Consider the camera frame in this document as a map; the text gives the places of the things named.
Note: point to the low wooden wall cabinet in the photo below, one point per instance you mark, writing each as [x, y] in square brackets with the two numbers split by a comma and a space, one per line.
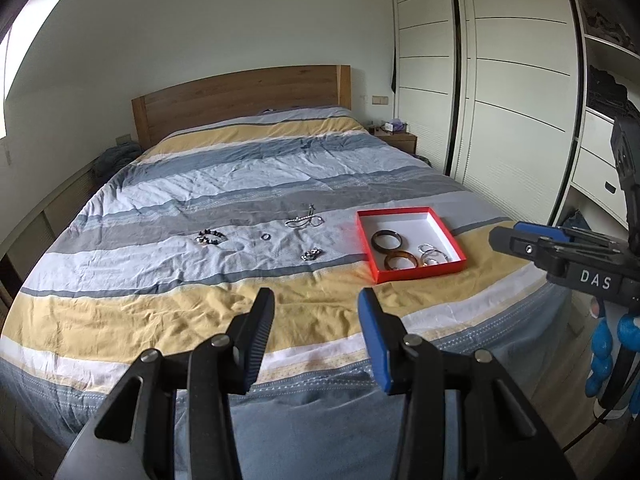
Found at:
[45, 225]

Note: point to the person's right hand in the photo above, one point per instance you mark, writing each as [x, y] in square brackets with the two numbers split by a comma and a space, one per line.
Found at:
[599, 355]

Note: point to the wall switch plate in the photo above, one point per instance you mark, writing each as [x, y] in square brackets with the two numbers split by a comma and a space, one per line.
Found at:
[380, 100]
[123, 138]

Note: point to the silver thin bangles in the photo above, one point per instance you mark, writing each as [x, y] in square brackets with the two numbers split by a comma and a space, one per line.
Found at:
[444, 258]

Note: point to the white wardrobe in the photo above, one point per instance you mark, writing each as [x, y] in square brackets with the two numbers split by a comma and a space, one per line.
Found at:
[520, 85]

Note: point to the brown bangle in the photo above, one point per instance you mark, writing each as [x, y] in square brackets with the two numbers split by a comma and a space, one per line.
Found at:
[382, 248]

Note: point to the blue cloth pile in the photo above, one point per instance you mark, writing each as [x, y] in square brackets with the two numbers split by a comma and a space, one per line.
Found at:
[115, 157]

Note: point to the red shallow box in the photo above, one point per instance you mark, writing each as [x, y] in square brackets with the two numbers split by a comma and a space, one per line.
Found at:
[400, 222]

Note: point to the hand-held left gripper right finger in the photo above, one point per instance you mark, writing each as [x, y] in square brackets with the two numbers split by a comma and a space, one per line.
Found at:
[375, 340]

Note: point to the wooden headboard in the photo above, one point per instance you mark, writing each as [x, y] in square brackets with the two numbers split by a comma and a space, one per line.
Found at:
[240, 95]

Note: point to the grey folded clothes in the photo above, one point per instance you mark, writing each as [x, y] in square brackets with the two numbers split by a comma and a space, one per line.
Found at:
[610, 22]

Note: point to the amber bangle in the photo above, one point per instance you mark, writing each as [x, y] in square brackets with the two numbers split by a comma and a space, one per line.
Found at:
[390, 260]

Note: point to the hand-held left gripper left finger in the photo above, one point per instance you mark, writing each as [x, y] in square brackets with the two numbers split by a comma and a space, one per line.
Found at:
[255, 340]

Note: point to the dark folded clothes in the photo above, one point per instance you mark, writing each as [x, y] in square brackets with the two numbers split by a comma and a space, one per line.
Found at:
[607, 90]

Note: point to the bed with striped duvet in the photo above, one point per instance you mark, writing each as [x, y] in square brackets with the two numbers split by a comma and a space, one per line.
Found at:
[225, 175]

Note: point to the tissue box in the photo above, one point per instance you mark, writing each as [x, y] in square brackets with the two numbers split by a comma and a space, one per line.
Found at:
[393, 126]

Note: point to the wooden nightstand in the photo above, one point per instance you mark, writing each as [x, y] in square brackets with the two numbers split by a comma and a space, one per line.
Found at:
[400, 142]

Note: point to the dark hanging cloth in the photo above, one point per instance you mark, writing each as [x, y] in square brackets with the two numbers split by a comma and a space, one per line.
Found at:
[394, 72]

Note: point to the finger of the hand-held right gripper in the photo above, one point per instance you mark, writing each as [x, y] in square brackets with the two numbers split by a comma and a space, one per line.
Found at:
[515, 245]
[540, 228]

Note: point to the blue jeans pile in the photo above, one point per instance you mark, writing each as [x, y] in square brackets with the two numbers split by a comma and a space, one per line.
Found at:
[575, 221]

